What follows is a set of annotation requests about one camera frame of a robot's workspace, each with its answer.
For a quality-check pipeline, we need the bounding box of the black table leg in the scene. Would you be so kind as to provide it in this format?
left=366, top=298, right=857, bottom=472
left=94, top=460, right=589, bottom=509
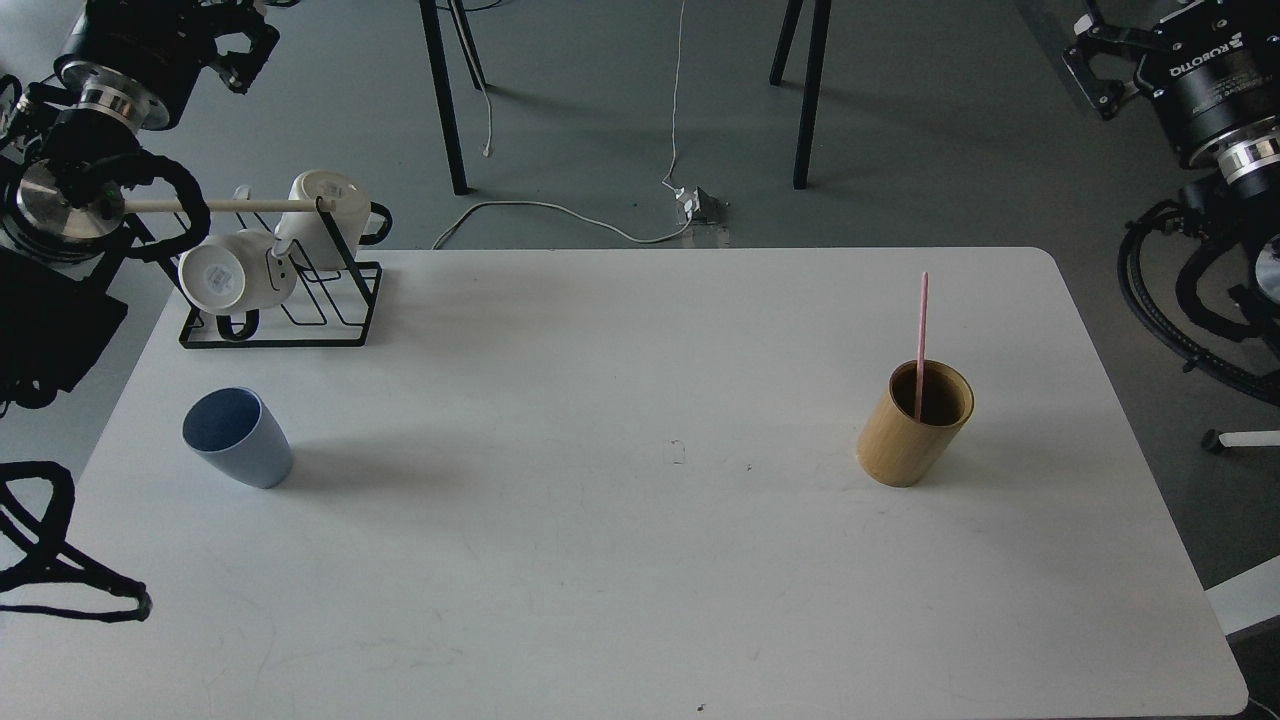
left=768, top=1, right=835, bottom=191
left=417, top=1, right=486, bottom=196

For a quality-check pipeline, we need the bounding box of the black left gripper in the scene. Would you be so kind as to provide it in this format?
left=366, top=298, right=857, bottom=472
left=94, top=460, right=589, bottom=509
left=61, top=1, right=280, bottom=129

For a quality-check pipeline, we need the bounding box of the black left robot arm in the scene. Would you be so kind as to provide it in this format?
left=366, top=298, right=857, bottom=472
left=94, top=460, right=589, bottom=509
left=1, top=1, right=280, bottom=409

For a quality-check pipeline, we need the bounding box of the white mug lying front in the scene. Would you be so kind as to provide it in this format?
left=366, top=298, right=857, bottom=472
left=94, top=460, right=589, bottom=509
left=178, top=229, right=298, bottom=316

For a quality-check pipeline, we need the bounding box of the black table leg left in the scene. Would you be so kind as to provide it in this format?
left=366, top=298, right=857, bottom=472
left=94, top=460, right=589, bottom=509
left=417, top=1, right=486, bottom=196

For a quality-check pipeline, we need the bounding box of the white hanging cable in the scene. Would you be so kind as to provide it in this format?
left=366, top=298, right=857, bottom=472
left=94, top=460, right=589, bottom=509
left=662, top=0, right=689, bottom=191

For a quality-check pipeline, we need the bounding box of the white floor cable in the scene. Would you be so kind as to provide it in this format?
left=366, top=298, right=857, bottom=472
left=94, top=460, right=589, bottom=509
left=433, top=200, right=696, bottom=251

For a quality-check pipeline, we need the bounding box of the blue plastic cup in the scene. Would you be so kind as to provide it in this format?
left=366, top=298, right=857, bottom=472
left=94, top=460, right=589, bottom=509
left=180, top=387, right=294, bottom=489

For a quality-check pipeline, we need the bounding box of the black wire mug rack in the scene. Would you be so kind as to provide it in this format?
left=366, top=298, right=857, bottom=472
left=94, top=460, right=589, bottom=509
left=163, top=199, right=384, bottom=348

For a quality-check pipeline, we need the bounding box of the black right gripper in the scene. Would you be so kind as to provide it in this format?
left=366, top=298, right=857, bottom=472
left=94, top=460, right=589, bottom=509
left=1062, top=0, right=1280, bottom=167

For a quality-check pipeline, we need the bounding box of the black table leg right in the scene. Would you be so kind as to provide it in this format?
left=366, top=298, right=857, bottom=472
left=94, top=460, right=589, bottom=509
left=768, top=1, right=835, bottom=191

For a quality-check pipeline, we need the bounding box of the bamboo cylinder holder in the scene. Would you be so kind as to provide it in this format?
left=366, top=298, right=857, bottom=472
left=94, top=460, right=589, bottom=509
left=855, top=360, right=975, bottom=488

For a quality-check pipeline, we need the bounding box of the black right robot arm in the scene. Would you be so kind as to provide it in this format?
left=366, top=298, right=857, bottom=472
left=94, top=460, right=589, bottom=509
left=1062, top=1, right=1279, bottom=405

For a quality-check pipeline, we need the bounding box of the black sleeved cable bundle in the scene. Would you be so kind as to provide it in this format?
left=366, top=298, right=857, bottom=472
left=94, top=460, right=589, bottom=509
left=0, top=461, right=154, bottom=624

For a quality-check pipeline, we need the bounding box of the white mug rear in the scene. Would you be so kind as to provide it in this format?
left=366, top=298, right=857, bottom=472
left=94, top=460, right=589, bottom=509
left=274, top=169, right=393, bottom=272

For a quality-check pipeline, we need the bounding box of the pink chopstick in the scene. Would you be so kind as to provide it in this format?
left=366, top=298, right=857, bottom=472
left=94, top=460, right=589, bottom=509
left=911, top=272, right=931, bottom=423

